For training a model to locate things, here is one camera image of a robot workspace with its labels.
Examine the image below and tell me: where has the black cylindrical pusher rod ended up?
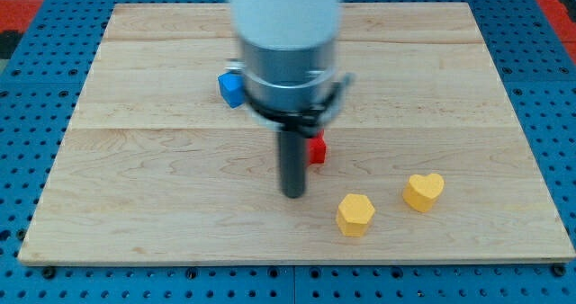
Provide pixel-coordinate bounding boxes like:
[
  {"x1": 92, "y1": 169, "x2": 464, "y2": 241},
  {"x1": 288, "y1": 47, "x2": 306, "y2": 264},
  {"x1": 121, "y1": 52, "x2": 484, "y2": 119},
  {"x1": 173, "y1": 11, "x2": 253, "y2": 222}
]
[{"x1": 277, "y1": 131, "x2": 307, "y2": 199}]

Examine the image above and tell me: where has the blue triangle block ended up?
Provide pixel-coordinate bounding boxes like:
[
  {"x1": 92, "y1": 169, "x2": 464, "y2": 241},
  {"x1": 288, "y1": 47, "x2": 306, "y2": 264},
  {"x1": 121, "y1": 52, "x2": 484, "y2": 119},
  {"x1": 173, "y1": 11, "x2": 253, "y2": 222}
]
[{"x1": 218, "y1": 72, "x2": 245, "y2": 108}]

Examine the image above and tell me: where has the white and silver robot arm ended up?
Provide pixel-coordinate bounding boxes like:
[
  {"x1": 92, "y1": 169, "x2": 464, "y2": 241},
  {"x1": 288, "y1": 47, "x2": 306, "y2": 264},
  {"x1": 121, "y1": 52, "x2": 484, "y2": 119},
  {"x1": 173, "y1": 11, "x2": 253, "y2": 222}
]
[{"x1": 227, "y1": 0, "x2": 352, "y2": 198}]

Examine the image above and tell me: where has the red block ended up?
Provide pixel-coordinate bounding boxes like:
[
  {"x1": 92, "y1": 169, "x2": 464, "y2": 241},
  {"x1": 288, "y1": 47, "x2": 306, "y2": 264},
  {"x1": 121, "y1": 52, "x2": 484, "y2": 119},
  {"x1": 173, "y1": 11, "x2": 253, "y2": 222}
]
[{"x1": 307, "y1": 130, "x2": 328, "y2": 165}]

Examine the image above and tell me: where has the yellow hexagon block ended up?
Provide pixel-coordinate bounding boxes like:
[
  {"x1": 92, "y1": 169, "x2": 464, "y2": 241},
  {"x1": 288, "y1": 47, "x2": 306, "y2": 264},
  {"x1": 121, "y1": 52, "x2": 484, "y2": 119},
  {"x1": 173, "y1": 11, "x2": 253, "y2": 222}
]
[{"x1": 336, "y1": 193, "x2": 375, "y2": 237}]

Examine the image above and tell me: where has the yellow heart block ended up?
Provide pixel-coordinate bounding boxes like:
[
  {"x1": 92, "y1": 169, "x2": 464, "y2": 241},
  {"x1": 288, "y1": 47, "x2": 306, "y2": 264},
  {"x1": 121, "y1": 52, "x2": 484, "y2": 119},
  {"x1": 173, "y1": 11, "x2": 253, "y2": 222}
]
[{"x1": 402, "y1": 173, "x2": 445, "y2": 212}]

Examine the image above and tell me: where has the wooden board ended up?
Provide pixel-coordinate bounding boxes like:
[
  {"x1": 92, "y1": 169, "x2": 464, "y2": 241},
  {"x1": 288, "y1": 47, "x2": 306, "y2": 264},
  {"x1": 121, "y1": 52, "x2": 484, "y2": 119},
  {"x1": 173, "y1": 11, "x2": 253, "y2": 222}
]
[{"x1": 19, "y1": 3, "x2": 575, "y2": 266}]

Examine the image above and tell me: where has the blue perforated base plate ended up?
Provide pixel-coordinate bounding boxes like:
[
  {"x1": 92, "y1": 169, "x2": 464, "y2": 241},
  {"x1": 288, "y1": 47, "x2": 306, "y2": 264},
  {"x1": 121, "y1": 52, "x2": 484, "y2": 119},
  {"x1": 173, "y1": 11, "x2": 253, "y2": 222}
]
[{"x1": 1, "y1": 0, "x2": 575, "y2": 303}]

